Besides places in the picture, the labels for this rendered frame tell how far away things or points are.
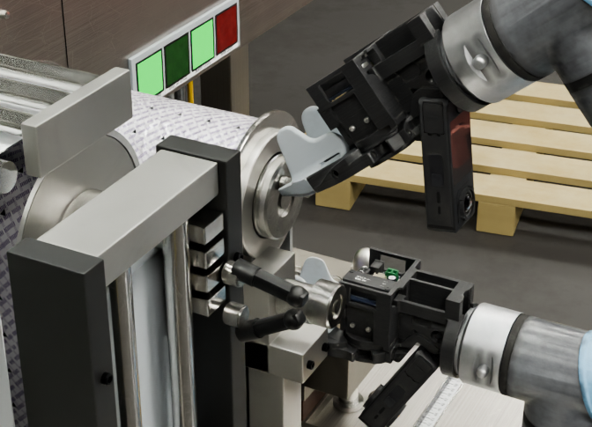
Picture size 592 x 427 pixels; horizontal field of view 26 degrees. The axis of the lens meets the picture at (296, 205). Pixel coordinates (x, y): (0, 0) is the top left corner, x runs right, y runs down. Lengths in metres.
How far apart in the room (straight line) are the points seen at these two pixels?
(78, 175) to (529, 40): 0.33
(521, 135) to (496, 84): 2.98
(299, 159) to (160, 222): 0.35
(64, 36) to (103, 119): 0.57
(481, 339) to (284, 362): 0.17
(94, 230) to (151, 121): 0.44
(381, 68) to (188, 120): 0.21
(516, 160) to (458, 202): 2.76
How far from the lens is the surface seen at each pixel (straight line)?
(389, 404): 1.22
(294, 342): 1.13
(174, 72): 1.58
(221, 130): 1.10
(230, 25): 1.68
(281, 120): 1.12
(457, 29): 0.95
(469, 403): 1.46
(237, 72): 2.08
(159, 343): 0.81
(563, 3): 0.90
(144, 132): 1.12
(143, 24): 1.52
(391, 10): 5.23
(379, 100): 0.98
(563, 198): 3.58
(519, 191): 3.59
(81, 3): 1.41
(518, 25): 0.92
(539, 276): 3.44
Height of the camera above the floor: 1.78
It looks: 29 degrees down
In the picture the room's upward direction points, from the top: straight up
